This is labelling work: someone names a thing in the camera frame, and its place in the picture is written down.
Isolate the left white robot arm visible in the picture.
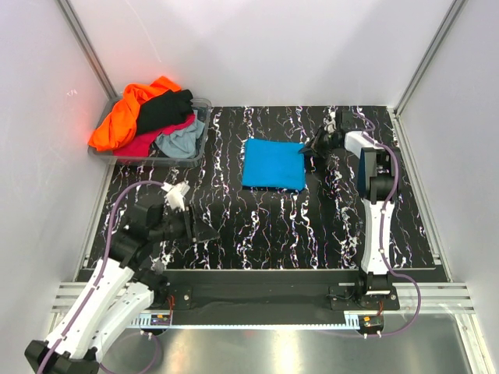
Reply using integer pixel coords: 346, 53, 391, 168
24, 203, 220, 373

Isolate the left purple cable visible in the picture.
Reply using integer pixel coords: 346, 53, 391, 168
38, 179, 167, 374

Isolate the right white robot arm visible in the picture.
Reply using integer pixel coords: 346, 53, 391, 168
300, 126, 400, 309

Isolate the magenta t shirt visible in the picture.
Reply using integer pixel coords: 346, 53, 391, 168
112, 115, 196, 157

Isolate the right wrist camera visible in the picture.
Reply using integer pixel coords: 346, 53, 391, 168
324, 109, 356, 133

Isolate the orange t shirt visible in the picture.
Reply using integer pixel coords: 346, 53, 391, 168
87, 76, 182, 152

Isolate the blue t shirt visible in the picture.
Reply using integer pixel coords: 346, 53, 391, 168
242, 139, 306, 191

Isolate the grey t shirt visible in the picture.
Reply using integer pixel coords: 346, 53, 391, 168
154, 119, 205, 159

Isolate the black t shirt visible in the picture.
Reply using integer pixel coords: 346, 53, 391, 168
136, 90, 193, 135

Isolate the aluminium frame rail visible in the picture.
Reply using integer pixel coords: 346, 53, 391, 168
395, 282, 475, 314

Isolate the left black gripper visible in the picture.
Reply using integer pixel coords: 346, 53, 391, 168
150, 203, 220, 245

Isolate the clear plastic bin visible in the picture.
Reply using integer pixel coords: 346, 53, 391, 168
88, 98, 212, 168

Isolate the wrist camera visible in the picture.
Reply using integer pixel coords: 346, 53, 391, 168
324, 109, 356, 133
161, 182, 190, 211

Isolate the purple cable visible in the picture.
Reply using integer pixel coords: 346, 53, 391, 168
319, 108, 424, 340
38, 179, 167, 374

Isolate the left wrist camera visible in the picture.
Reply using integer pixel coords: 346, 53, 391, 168
161, 182, 190, 211

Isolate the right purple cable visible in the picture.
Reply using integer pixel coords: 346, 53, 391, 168
319, 108, 424, 340

